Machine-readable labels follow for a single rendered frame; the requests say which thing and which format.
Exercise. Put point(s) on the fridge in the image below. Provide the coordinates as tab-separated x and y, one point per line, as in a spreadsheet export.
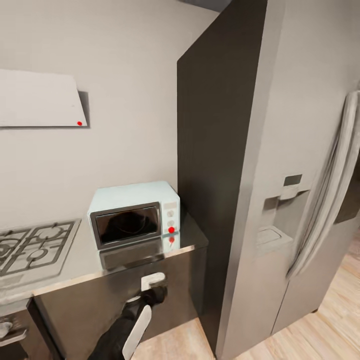
268	134

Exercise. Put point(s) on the oven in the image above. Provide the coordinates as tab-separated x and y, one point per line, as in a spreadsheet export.
24	333

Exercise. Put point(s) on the microwave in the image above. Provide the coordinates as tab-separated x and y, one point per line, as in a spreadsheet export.
124	214

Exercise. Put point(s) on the burner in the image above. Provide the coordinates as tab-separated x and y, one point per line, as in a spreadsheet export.
35	253

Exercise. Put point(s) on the range hood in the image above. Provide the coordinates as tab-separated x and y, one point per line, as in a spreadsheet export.
30	98

